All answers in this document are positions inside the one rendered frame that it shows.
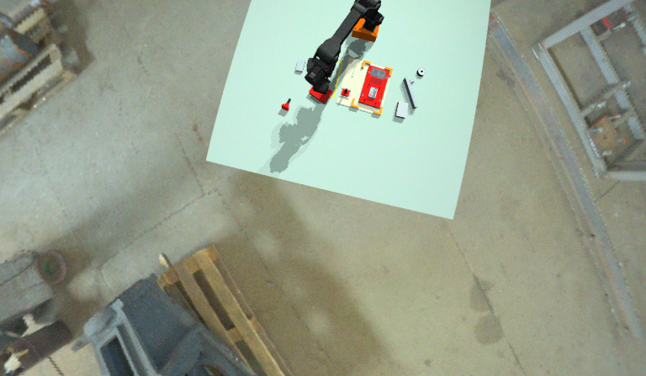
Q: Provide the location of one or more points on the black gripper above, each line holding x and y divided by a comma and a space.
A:
324, 83

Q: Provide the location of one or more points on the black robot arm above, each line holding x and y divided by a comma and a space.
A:
329, 51

